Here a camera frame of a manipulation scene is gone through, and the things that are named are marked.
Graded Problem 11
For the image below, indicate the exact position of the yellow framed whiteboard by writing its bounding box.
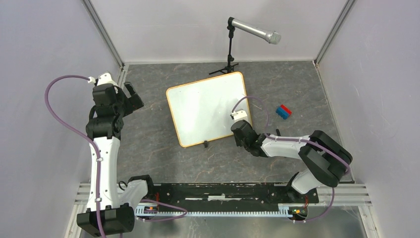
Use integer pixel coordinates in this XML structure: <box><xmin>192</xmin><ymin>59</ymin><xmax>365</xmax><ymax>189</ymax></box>
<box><xmin>166</xmin><ymin>72</ymin><xmax>252</xmax><ymax>148</ymax></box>

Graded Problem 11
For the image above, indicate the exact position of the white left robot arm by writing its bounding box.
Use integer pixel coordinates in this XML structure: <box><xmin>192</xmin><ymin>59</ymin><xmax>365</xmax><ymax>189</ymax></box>
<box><xmin>76</xmin><ymin>82</ymin><xmax>156</xmax><ymax>237</ymax></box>

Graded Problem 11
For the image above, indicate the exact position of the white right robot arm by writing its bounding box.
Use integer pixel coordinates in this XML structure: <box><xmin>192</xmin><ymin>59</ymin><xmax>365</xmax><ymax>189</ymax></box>
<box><xmin>231</xmin><ymin>120</ymin><xmax>353</xmax><ymax>202</ymax></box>

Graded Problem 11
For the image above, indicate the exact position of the blue red toy brick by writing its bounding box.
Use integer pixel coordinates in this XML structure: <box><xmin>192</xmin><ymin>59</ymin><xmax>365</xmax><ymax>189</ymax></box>
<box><xmin>275</xmin><ymin>104</ymin><xmax>292</xmax><ymax>119</ymax></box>

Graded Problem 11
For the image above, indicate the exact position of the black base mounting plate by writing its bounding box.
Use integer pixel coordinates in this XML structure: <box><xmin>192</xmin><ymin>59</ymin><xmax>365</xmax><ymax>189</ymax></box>
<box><xmin>146</xmin><ymin>182</ymin><xmax>319</xmax><ymax>213</ymax></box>

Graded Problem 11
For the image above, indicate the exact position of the black microphone tripod stand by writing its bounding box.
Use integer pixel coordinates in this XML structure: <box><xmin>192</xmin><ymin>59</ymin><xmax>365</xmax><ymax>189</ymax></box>
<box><xmin>209</xmin><ymin>24</ymin><xmax>238</xmax><ymax>75</ymax></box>

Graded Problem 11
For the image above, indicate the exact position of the silver microphone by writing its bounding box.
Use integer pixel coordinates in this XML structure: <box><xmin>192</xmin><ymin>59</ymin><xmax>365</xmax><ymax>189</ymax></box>
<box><xmin>228</xmin><ymin>17</ymin><xmax>281</xmax><ymax>45</ymax></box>

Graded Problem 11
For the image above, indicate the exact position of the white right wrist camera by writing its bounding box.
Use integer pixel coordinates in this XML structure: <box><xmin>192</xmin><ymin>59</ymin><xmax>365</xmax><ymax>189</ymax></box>
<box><xmin>230</xmin><ymin>109</ymin><xmax>249</xmax><ymax>122</ymax></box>

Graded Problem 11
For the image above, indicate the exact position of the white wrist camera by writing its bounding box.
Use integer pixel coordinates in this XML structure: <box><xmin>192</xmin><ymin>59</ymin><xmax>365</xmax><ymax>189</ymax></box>
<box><xmin>230</xmin><ymin>109</ymin><xmax>249</xmax><ymax>122</ymax></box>
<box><xmin>88</xmin><ymin>71</ymin><xmax>118</xmax><ymax>87</ymax></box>

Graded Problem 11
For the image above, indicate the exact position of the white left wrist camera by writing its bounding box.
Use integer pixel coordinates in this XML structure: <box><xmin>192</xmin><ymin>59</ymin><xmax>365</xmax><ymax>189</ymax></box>
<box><xmin>88</xmin><ymin>71</ymin><xmax>118</xmax><ymax>87</ymax></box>

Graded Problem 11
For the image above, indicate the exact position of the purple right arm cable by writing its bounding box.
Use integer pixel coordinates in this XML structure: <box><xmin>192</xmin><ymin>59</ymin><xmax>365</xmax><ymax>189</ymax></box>
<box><xmin>231</xmin><ymin>96</ymin><xmax>352</xmax><ymax>223</ymax></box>

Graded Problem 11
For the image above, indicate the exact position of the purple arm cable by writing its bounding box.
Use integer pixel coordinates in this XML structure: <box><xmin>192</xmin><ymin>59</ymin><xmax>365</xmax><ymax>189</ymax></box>
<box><xmin>44</xmin><ymin>74</ymin><xmax>124</xmax><ymax>238</ymax></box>
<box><xmin>231</xmin><ymin>96</ymin><xmax>352</xmax><ymax>223</ymax></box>

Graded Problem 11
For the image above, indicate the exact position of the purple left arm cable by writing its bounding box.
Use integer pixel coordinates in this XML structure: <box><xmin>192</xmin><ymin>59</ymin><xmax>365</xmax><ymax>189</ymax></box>
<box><xmin>44</xmin><ymin>74</ymin><xmax>124</xmax><ymax>238</ymax></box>

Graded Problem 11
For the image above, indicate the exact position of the white slotted cable duct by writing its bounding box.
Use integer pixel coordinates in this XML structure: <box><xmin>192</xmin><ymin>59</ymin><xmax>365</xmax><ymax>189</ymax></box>
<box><xmin>134</xmin><ymin>205</ymin><xmax>292</xmax><ymax>218</ymax></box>

